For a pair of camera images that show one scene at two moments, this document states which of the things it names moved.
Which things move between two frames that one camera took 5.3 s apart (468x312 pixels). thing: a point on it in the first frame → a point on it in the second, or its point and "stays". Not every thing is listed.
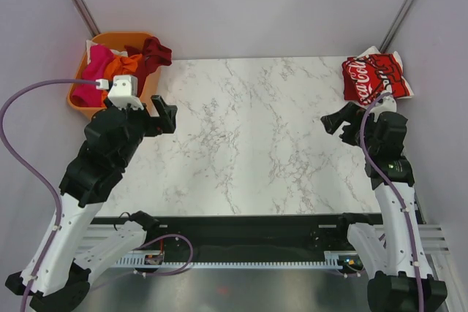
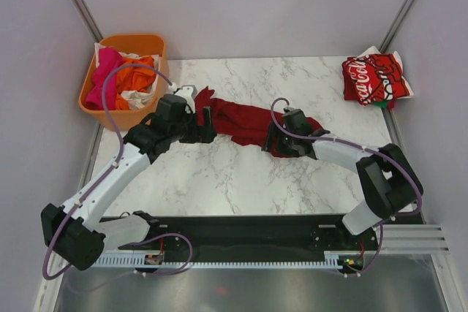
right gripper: [351, 113] → [273, 131]
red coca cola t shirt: [368, 77] stays
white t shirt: [90, 43] → [135, 99]
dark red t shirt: [154, 56] → [243, 123]
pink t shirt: [88, 94] → [108, 58]
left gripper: [165, 123] → [204, 134]
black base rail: [242, 234] stays
